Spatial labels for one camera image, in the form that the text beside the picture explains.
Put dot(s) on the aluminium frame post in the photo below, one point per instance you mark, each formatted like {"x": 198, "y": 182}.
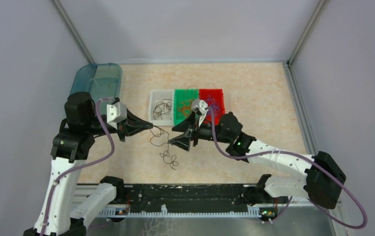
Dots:
{"x": 69, "y": 25}
{"x": 311, "y": 24}

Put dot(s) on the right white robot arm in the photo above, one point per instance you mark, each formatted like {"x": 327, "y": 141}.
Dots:
{"x": 314, "y": 177}

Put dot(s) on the white slotted cable duct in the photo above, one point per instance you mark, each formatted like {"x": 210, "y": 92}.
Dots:
{"x": 112, "y": 212}

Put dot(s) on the left aluminium frame post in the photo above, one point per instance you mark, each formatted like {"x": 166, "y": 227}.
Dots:
{"x": 69, "y": 25}

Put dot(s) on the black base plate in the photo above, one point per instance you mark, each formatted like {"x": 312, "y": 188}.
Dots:
{"x": 184, "y": 198}

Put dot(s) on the white plastic bin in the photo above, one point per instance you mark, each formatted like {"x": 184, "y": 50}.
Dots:
{"x": 161, "y": 107}

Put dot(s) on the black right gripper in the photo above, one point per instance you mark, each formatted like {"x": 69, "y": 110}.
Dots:
{"x": 183, "y": 126}

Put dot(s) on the green plastic bin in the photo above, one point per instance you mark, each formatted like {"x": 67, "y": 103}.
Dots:
{"x": 182, "y": 103}

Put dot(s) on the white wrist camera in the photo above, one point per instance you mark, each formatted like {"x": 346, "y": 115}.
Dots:
{"x": 200, "y": 108}
{"x": 116, "y": 113}

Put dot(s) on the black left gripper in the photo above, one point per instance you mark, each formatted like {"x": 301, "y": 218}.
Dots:
{"x": 131, "y": 126}

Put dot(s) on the right aluminium side rail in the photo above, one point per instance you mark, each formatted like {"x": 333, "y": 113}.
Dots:
{"x": 300, "y": 110}

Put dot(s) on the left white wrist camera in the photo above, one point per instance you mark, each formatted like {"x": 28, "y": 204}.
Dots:
{"x": 116, "y": 113}

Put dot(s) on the red plastic bin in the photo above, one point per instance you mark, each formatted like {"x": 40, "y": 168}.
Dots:
{"x": 215, "y": 99}

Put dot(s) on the teal translucent plastic tray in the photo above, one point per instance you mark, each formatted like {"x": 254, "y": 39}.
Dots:
{"x": 99, "y": 80}

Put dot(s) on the right aluminium frame post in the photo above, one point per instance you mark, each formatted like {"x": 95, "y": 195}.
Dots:
{"x": 311, "y": 24}

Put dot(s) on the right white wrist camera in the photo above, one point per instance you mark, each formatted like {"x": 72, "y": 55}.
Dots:
{"x": 200, "y": 108}

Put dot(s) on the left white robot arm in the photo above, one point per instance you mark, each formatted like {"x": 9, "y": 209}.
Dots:
{"x": 85, "y": 119}

